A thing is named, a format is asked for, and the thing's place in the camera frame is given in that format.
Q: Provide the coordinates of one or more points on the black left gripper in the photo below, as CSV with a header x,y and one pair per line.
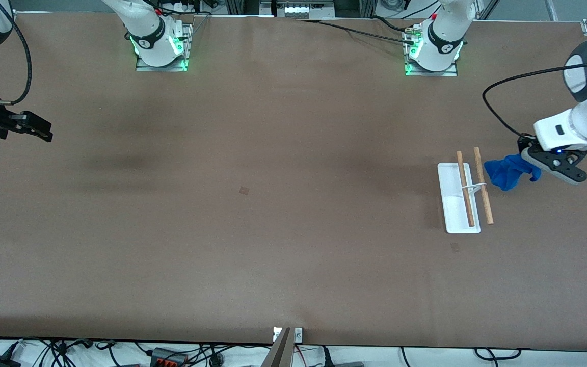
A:
x,y
522,140

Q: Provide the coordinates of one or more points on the blue towel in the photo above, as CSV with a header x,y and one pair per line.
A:
x,y
507,173

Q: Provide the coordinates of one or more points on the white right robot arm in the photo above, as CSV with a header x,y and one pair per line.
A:
x,y
145,30

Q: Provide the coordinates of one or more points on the white towel rack wooden rods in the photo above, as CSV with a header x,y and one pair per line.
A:
x,y
451,204

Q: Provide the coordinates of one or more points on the white power strip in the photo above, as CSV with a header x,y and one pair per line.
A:
x,y
181,6

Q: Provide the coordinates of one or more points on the red and black connector box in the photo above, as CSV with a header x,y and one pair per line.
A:
x,y
168,358

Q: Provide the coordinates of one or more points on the black plug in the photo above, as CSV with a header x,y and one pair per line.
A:
x,y
326,357

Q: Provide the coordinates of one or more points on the grey camera post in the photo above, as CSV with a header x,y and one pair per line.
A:
x,y
279,354

